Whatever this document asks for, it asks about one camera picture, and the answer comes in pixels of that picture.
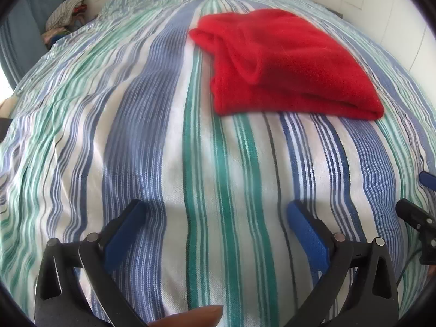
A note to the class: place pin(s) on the pile of clothes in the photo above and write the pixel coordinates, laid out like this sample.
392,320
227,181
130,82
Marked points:
68,17

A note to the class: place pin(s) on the striped blue green bedspread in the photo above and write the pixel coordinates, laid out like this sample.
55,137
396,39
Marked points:
121,110

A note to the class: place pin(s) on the blue curtain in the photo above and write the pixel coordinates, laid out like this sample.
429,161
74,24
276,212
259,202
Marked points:
21,43

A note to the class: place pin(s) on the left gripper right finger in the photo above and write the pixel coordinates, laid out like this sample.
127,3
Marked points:
372,299

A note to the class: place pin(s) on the left hand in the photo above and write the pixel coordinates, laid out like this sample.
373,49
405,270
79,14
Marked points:
206,316

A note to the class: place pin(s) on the red knit sweater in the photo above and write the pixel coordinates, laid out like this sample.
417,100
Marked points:
273,60

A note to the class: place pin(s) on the white wardrobe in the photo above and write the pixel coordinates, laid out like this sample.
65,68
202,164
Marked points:
399,27

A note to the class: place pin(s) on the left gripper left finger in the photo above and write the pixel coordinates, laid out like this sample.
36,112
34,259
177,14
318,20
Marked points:
59,299

